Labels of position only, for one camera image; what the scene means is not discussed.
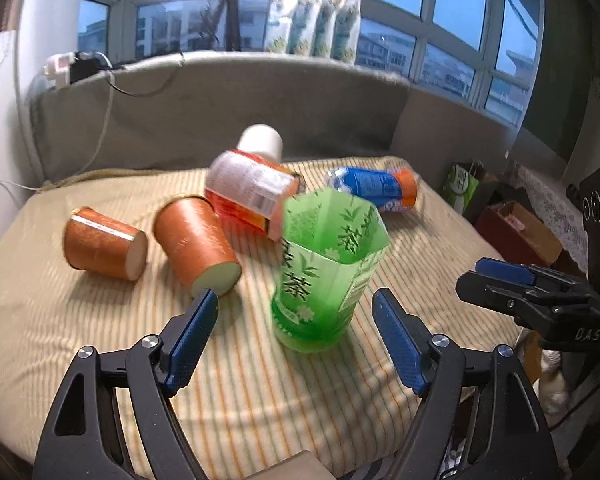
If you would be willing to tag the grey sofa backrest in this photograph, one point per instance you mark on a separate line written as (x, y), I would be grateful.
(220, 105)

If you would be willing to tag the black tripod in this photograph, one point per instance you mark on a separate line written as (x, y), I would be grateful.
(230, 15)

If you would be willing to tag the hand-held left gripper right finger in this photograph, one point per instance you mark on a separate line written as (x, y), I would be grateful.
(399, 344)

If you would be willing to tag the orange paper cup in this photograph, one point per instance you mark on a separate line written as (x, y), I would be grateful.
(195, 242)
(100, 245)

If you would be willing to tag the green paper bag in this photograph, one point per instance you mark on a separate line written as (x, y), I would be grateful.
(461, 187)

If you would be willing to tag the blue orange labelled bottle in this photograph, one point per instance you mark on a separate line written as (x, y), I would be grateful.
(375, 187)

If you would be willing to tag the white power strip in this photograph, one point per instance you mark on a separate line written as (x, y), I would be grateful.
(57, 67)

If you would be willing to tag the white paper cup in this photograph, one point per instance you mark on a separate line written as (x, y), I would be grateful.
(261, 142)

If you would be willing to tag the white green snack packet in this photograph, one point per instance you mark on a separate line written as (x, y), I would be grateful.
(346, 32)
(328, 27)
(282, 20)
(305, 22)

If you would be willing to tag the brown cardboard box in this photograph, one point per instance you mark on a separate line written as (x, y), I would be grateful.
(522, 232)

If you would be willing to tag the green cut bottle cup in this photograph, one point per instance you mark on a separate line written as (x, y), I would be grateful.
(325, 265)

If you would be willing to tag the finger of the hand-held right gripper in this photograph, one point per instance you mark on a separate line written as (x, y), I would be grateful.
(505, 270)
(495, 295)

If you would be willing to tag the orange white labelled bottle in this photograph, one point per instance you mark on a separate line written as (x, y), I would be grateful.
(247, 187)

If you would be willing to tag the white window frame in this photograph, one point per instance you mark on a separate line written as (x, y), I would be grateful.
(427, 7)

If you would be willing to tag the white fuzzy cloth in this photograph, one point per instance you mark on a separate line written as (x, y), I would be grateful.
(554, 380)

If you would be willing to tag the white lace cloth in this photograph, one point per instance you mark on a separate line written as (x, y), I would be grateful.
(555, 205)

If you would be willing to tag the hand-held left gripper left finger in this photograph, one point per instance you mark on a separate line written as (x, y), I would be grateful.
(194, 341)

